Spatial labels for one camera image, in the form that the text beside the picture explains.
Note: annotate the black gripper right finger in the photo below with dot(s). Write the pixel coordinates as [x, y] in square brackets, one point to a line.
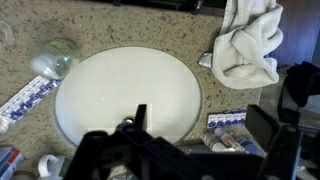
[261, 125]

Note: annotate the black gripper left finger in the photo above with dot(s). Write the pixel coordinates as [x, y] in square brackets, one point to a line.
[140, 116]

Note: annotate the white terry towel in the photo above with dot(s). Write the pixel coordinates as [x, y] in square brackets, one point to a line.
[246, 50]

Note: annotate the chrome faucet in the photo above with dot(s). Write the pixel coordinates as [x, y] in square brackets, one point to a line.
[128, 120]

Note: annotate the small blue bottle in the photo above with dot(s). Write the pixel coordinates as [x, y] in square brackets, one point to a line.
[250, 145]

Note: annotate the beige foundation tube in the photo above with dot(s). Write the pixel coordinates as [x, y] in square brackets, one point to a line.
[228, 138]

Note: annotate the white oval sink basin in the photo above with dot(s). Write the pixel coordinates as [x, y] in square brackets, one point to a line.
[126, 83]

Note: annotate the white capped small tube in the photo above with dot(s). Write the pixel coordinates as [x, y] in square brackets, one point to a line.
[210, 141]

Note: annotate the black mesh tray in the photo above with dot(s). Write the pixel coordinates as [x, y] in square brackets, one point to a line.
[191, 147]

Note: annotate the clear soap dispenser bottle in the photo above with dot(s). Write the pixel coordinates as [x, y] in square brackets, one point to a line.
[56, 56]

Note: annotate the toothpaste tube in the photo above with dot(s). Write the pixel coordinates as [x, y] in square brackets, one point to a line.
[30, 96]

